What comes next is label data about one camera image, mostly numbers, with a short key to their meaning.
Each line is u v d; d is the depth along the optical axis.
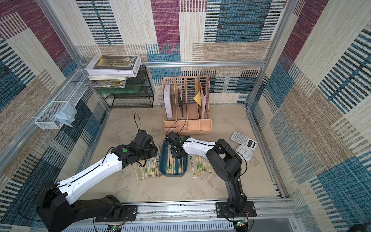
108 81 0.81
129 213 0.74
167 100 0.97
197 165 0.89
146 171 0.87
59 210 0.38
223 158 0.54
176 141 0.74
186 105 1.05
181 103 1.03
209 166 0.52
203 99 0.87
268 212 0.75
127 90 0.96
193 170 0.87
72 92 0.83
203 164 0.89
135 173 0.87
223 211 0.73
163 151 0.91
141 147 0.62
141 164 0.65
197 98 0.89
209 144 0.55
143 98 1.19
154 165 0.89
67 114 0.67
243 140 0.99
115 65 0.83
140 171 0.87
